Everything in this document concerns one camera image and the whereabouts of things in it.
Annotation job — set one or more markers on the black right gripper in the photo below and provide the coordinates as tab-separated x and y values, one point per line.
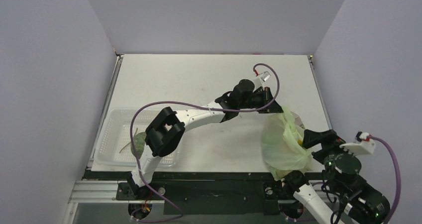
321	145

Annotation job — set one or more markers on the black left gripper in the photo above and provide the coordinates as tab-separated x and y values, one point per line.
265	94

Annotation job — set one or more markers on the pale green plastic bag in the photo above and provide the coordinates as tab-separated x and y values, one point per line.
281	144

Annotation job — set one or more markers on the green fake melon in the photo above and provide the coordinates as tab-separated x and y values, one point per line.
139	142

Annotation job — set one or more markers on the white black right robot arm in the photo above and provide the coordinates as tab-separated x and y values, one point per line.
340	178

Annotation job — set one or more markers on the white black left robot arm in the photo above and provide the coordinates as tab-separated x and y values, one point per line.
163	135

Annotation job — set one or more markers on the white perforated plastic basket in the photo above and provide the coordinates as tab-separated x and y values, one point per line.
114	135

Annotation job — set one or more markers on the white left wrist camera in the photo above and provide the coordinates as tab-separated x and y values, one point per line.
261	78

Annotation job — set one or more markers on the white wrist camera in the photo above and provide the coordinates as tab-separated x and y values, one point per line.
261	78
363	145

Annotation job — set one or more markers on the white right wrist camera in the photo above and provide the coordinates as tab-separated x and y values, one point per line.
363	145

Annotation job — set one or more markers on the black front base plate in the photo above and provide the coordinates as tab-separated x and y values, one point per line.
218	193

